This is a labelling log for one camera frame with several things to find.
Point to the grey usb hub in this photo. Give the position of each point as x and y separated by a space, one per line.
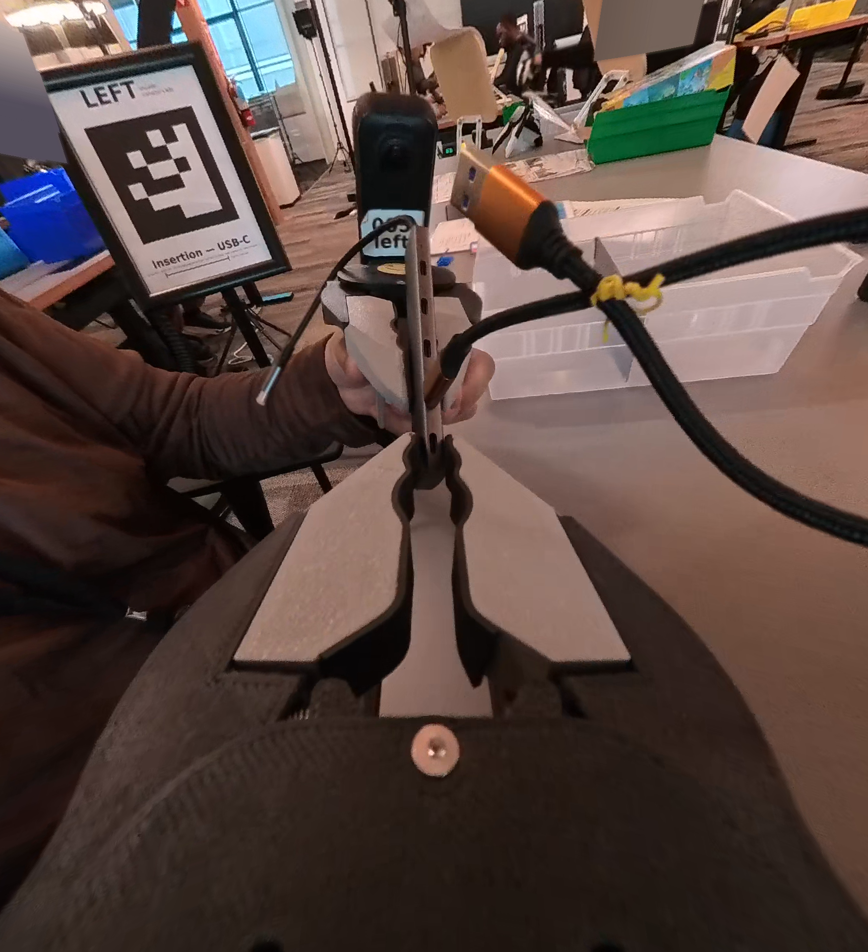
420 335

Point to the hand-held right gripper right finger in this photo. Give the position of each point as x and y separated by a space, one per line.
531 580

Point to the person's left forearm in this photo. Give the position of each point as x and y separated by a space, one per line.
181 401

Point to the yellow twist tie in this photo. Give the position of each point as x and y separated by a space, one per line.
620 286

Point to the beige plywood chair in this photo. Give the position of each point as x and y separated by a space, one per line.
464 74

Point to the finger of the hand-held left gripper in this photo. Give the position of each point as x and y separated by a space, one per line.
378 349
458 320

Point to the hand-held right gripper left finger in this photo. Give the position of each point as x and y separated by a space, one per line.
330 580

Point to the black easel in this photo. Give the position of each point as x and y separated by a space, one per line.
234 305

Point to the colourful flat box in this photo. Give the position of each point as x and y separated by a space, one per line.
672 82

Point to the clear plastic bin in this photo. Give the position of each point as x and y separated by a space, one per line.
702 335

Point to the framed tag sign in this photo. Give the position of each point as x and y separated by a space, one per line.
173 171

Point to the black speaker on stand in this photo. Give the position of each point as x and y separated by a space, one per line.
304 18

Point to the white trash can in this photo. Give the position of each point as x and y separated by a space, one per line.
278 167

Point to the blue plastic bin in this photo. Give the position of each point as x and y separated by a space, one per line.
54 223

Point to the person's left hand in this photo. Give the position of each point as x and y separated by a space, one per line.
356 394

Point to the white paper sheet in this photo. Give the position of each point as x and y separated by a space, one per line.
772 100

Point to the person's clothed body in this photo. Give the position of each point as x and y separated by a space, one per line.
69 669

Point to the green plastic bin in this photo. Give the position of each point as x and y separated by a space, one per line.
650 134

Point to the wooden desk with black legs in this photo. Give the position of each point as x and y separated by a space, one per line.
813 28

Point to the printed papers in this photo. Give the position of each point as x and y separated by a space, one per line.
553 165

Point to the yellow plastic bin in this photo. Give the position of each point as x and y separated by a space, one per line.
813 15

